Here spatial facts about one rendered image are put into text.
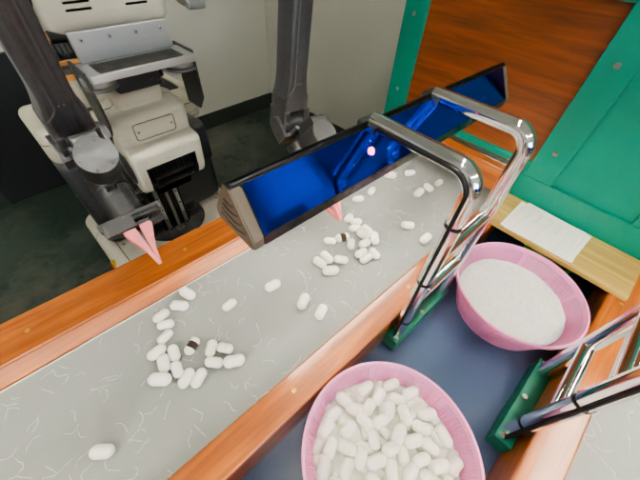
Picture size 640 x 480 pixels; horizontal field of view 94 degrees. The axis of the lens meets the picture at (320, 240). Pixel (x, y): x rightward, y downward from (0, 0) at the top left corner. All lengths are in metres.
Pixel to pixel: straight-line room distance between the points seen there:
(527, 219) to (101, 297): 1.01
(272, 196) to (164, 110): 0.77
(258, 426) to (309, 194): 0.37
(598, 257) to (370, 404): 0.65
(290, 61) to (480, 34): 0.52
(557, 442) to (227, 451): 0.50
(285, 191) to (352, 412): 0.39
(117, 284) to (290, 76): 0.55
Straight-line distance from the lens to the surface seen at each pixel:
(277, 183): 0.34
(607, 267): 0.96
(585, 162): 0.97
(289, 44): 0.66
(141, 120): 1.05
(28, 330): 0.78
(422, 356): 0.72
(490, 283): 0.81
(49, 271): 2.07
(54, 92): 0.60
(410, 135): 0.41
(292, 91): 0.68
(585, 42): 0.92
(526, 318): 0.79
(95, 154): 0.57
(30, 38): 0.56
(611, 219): 1.00
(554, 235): 0.95
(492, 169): 0.95
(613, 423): 0.77
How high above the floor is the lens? 1.30
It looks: 48 degrees down
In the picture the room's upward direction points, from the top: 3 degrees clockwise
